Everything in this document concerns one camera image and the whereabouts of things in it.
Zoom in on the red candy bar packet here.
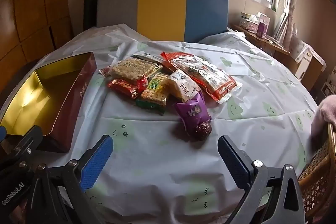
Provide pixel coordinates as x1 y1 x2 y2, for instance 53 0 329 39
107 78 139 99

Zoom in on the wooden side desk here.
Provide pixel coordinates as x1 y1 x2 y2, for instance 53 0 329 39
231 23 291 57

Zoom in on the glittery tissue box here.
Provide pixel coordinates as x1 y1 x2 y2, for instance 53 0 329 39
239 15 259 32

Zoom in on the beige hanging curtain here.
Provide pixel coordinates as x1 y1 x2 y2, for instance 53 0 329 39
273 0 300 49

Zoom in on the grey yellow blue chair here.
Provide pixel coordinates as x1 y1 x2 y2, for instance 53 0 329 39
96 0 229 42

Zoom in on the large red snack packet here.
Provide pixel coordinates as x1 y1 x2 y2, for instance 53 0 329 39
161 51 243 104

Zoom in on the white snack packet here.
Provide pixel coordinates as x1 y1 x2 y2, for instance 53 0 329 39
167 69 201 104

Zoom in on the purple snack packet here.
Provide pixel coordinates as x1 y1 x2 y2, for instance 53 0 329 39
175 91 213 132

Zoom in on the green cracker packet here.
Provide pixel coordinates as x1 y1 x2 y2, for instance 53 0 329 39
135 73 171 110

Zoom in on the purple box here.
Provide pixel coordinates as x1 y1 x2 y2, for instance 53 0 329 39
257 17 271 38

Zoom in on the dried red date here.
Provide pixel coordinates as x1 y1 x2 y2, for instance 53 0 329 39
193 121 213 141

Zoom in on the white printed storage box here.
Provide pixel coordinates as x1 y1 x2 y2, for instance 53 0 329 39
290 37 327 91

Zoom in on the pale pink cloth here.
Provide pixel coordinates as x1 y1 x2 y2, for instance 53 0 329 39
311 94 336 141

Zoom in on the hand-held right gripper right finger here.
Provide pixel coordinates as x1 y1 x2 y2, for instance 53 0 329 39
217 135 306 224

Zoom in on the white and gold powder sachet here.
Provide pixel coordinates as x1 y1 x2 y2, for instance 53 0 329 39
131 51 164 67

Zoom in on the wicker chair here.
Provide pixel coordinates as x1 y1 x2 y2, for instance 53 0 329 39
298 122 336 222

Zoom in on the clear puffed rice cake packet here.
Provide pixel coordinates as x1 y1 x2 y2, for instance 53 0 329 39
100 57 163 82

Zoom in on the white tablecloth with green clouds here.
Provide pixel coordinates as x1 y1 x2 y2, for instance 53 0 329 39
0 23 320 224

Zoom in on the maroon box with gold inside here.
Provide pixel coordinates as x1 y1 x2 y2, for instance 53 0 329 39
0 52 98 153

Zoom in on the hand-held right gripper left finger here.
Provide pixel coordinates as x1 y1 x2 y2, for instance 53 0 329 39
31 135 114 224

